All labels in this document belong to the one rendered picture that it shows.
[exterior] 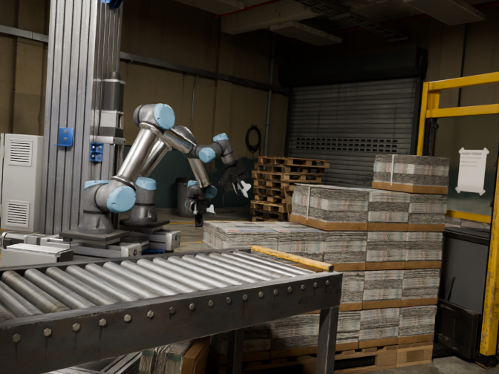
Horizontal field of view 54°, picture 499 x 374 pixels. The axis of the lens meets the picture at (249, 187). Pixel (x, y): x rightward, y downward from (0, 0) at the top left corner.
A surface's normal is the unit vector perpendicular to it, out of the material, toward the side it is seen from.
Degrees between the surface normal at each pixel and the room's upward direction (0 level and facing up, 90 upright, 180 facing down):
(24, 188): 90
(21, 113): 90
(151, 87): 90
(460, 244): 90
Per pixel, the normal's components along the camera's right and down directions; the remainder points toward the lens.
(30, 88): 0.67, 0.09
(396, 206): 0.40, 0.07
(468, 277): -0.91, -0.04
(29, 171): -0.22, 0.04
